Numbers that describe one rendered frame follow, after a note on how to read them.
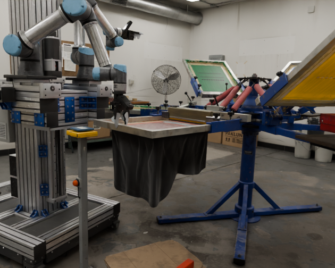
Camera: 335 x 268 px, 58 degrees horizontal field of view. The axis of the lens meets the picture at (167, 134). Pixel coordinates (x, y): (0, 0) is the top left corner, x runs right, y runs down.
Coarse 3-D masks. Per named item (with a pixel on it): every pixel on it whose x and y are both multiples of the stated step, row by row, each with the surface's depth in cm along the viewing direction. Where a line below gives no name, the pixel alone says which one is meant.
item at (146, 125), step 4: (128, 124) 203; (132, 124) 203; (136, 124) 204; (140, 124) 205; (144, 124) 205; (148, 124) 206; (152, 124) 206; (156, 124) 207; (160, 124) 208; (164, 124) 208; (168, 124) 209; (172, 124) 210; (176, 124) 211
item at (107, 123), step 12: (96, 120) 194; (108, 120) 200; (120, 120) 207; (132, 120) 214; (144, 120) 221; (156, 120) 230; (132, 132) 167; (144, 132) 160; (156, 132) 157; (168, 132) 163; (180, 132) 170; (192, 132) 177
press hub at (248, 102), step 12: (252, 84) 267; (252, 96) 267; (252, 108) 265; (252, 120) 271; (252, 132) 270; (252, 144) 273; (252, 156) 275; (240, 168) 284; (252, 168) 278; (240, 180) 283; (252, 180) 280; (240, 192) 284; (252, 192) 285; (240, 204) 285; (252, 216) 284
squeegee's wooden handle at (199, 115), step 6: (168, 108) 229; (174, 108) 224; (180, 108) 220; (174, 114) 224; (180, 114) 220; (186, 114) 216; (192, 114) 211; (198, 114) 208; (204, 114) 204; (210, 114) 200; (204, 120) 204
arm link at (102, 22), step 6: (90, 0) 224; (96, 6) 228; (96, 12) 228; (96, 18) 231; (102, 18) 232; (102, 24) 234; (108, 24) 236; (108, 30) 236; (114, 30) 241; (108, 36) 240; (114, 36) 240; (114, 42) 242; (120, 42) 241
